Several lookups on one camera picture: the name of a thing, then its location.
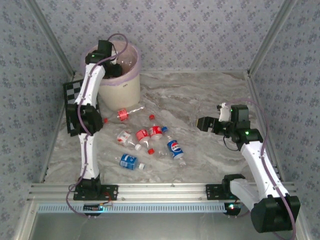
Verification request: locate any aluminium frame rail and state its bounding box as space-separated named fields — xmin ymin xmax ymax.
xmin=39 ymin=73 xmax=76 ymax=183
xmin=244 ymin=73 xmax=285 ymax=182

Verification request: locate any blue Pepsi bottle blue cap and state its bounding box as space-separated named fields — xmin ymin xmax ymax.
xmin=161 ymin=126 xmax=188 ymax=168

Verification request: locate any black white checkerboard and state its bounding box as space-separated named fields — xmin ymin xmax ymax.
xmin=62 ymin=78 xmax=101 ymax=137

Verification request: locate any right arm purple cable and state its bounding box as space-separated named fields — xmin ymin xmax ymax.
xmin=226 ymin=98 xmax=298 ymax=240

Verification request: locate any slim red-band bottle red cap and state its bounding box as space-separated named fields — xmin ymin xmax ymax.
xmin=103 ymin=106 xmax=146 ymax=125

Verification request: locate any grey metal panel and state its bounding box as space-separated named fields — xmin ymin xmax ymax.
xmin=32 ymin=212 xmax=297 ymax=240

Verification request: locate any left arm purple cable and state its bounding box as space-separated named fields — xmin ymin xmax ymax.
xmin=65 ymin=33 xmax=130 ymax=219

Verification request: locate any clear unlabelled plastic bottle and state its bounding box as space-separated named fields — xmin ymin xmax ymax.
xmin=152 ymin=147 xmax=169 ymax=160

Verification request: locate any aluminium frame post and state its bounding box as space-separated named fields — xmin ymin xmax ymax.
xmin=247 ymin=0 xmax=300 ymax=76
xmin=24 ymin=0 xmax=76 ymax=77

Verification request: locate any red label bottle red cap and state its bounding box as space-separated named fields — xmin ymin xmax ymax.
xmin=135 ymin=128 xmax=155 ymax=155
xmin=148 ymin=114 xmax=164 ymax=140

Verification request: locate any cream plastic bin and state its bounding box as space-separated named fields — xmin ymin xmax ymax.
xmin=81 ymin=42 xmax=142 ymax=111

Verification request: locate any blue label bottle white cap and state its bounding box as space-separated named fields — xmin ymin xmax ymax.
xmin=114 ymin=152 xmax=146 ymax=171

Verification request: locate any slotted grey cable duct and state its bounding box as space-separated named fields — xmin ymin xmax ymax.
xmin=36 ymin=202 xmax=227 ymax=214

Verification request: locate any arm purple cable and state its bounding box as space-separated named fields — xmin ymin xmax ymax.
xmin=65 ymin=33 xmax=130 ymax=219
xmin=226 ymin=98 xmax=298 ymax=240

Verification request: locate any white-red label bottle white cap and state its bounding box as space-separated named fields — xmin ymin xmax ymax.
xmin=116 ymin=129 xmax=142 ymax=151

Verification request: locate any small circuit board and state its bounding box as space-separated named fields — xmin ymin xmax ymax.
xmin=224 ymin=202 xmax=242 ymax=216
xmin=83 ymin=203 xmax=113 ymax=213

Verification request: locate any wide aluminium mounting rail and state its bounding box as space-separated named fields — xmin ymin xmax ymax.
xmin=26 ymin=183 xmax=297 ymax=201

